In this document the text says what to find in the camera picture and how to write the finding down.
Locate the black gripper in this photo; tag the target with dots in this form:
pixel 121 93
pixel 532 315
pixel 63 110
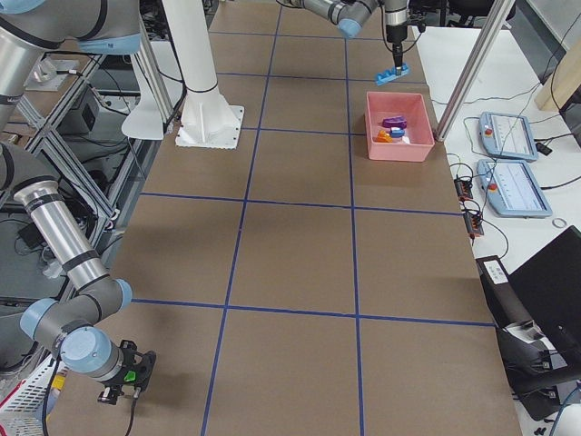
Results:
pixel 128 358
pixel 396 36

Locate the green double block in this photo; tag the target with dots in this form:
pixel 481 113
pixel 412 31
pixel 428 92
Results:
pixel 130 376

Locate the long blue block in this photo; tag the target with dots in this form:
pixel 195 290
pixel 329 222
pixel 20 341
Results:
pixel 391 74

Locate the purple sloped block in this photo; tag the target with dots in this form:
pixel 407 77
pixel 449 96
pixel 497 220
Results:
pixel 395 121

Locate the small blue block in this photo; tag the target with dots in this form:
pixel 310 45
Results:
pixel 396 132

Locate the orange sloped block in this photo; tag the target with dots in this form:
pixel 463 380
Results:
pixel 383 137

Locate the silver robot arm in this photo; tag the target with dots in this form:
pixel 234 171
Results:
pixel 67 329
pixel 350 16

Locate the pink plastic box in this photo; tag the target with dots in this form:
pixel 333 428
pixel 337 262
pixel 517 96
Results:
pixel 418 140

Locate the upper teach pendant tablet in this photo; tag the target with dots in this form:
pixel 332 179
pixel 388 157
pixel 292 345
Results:
pixel 507 136

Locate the teach pendant tablet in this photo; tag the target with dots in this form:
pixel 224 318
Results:
pixel 507 136
pixel 511 189

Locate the upper grey usb hub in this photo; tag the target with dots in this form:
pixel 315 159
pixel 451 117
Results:
pixel 463 189

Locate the grey usb hub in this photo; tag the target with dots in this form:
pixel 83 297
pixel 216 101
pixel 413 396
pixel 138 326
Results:
pixel 463 189
pixel 473 224

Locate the lower teach pendant tablet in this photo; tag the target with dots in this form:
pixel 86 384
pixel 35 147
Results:
pixel 511 189

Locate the lower grey usb hub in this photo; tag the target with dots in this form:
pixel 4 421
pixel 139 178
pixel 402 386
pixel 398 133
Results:
pixel 473 224

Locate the black laptop computer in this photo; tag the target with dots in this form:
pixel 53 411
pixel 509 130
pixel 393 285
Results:
pixel 536 311

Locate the aluminium frame post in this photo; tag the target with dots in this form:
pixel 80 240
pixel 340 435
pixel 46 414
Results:
pixel 486 38

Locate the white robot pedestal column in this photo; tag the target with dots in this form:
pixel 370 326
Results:
pixel 207 120

